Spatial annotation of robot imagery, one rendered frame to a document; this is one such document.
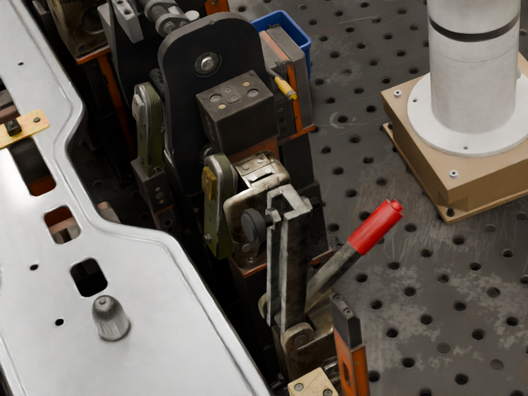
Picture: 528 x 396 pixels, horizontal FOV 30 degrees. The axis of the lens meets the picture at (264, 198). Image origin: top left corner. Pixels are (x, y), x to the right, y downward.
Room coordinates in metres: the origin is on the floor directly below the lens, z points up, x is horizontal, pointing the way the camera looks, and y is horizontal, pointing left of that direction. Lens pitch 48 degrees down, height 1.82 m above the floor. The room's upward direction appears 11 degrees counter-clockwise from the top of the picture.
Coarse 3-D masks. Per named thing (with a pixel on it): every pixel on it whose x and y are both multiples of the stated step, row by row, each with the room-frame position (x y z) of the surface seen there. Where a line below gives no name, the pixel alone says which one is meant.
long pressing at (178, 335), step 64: (0, 0) 1.20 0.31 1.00; (0, 64) 1.05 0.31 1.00; (64, 128) 0.90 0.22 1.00; (0, 192) 0.82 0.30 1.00; (64, 192) 0.79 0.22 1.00; (0, 256) 0.72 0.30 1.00; (64, 256) 0.70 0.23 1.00; (128, 256) 0.68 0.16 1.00; (0, 320) 0.63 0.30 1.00; (64, 320) 0.61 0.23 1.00; (128, 320) 0.60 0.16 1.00; (192, 320) 0.58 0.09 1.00; (64, 384) 0.54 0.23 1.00; (128, 384) 0.52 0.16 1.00; (192, 384) 0.51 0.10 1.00; (256, 384) 0.49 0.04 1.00
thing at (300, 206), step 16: (272, 192) 0.54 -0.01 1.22; (288, 192) 0.53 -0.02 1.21; (272, 208) 0.53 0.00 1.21; (288, 208) 0.52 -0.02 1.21; (304, 208) 0.52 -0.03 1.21; (256, 224) 0.51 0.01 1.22; (272, 224) 0.52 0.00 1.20; (288, 224) 0.51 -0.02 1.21; (304, 224) 0.51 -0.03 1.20; (256, 240) 0.50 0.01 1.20; (272, 240) 0.53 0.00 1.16; (288, 240) 0.51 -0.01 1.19; (304, 240) 0.51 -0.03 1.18; (272, 256) 0.53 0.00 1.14; (288, 256) 0.50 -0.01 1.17; (304, 256) 0.51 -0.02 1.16; (272, 272) 0.53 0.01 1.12; (288, 272) 0.50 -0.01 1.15; (304, 272) 0.51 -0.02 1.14; (272, 288) 0.53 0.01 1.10; (288, 288) 0.50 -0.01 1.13; (304, 288) 0.51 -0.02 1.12; (272, 304) 0.53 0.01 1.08; (288, 304) 0.50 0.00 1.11; (304, 304) 0.51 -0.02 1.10; (272, 320) 0.53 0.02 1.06; (288, 320) 0.50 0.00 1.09; (304, 320) 0.51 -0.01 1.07
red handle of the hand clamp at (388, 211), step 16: (384, 208) 0.55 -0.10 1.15; (400, 208) 0.55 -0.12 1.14; (368, 224) 0.55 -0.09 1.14; (384, 224) 0.54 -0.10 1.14; (352, 240) 0.54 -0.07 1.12; (368, 240) 0.54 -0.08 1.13; (336, 256) 0.54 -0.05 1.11; (352, 256) 0.53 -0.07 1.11; (320, 272) 0.54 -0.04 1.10; (336, 272) 0.53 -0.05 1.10; (320, 288) 0.52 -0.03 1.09
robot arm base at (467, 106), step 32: (512, 32) 0.96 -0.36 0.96; (448, 64) 0.97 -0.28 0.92; (480, 64) 0.95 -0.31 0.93; (512, 64) 0.96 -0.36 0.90; (416, 96) 1.05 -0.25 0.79; (448, 96) 0.97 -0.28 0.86; (480, 96) 0.95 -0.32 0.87; (512, 96) 0.97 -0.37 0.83; (416, 128) 0.99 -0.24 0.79; (448, 128) 0.97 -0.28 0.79; (480, 128) 0.95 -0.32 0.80; (512, 128) 0.95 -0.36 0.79
